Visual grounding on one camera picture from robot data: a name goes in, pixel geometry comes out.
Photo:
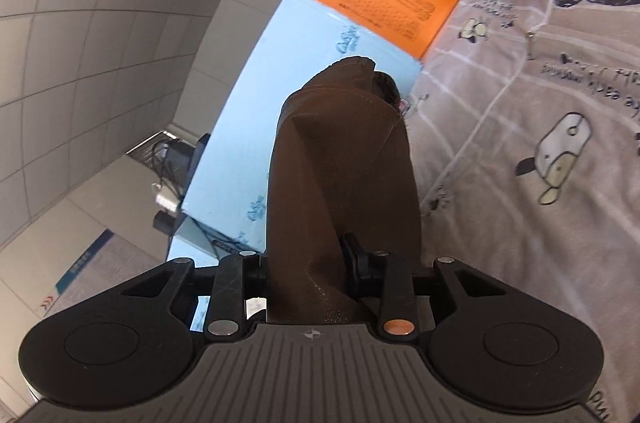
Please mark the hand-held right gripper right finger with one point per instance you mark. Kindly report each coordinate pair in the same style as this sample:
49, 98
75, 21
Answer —
395, 288

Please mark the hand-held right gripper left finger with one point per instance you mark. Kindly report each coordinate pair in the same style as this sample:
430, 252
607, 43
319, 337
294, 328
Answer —
232, 288

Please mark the brown cloth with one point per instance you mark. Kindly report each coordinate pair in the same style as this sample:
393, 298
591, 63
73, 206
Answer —
340, 173

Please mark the black power adapter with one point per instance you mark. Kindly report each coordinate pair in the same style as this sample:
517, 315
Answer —
165, 221

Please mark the white charger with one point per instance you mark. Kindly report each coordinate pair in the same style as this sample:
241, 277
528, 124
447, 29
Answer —
167, 201

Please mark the grey printed blanket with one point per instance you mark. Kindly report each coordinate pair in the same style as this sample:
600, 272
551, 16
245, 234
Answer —
525, 228

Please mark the dark window vent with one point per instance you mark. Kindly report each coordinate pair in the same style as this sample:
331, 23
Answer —
147, 145

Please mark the light blue cardboard box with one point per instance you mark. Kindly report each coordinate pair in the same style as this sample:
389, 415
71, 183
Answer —
280, 78

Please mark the wall poster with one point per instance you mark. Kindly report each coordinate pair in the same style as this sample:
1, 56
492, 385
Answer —
100, 268

